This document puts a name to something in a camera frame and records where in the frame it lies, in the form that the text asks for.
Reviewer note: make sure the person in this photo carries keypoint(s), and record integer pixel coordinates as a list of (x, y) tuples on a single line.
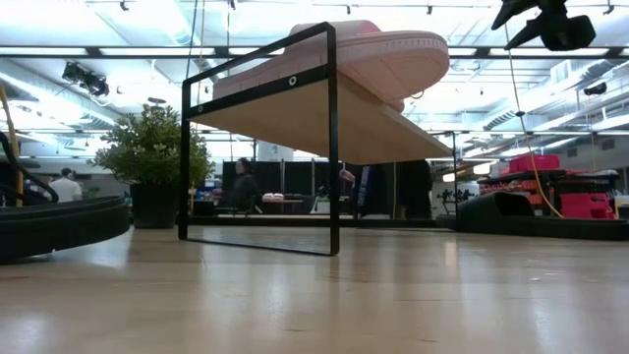
[(66, 187), (388, 192), (244, 189)]

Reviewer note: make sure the pink slide sandal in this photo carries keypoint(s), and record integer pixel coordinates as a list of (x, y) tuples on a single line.
[(393, 64)]

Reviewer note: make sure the black slide sandal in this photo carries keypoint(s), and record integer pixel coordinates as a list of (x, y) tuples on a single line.
[(516, 216), (59, 226)]

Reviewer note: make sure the red plastic crate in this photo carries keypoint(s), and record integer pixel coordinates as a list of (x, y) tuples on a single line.
[(533, 163), (587, 205)]

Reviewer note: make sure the potted green plant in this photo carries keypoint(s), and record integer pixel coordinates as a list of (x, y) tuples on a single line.
[(147, 147)]

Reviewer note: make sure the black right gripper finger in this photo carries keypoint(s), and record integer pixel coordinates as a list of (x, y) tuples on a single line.
[(518, 7), (533, 29)]

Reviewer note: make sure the wooden shelf with black frame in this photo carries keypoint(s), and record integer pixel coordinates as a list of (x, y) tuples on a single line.
[(314, 123)]

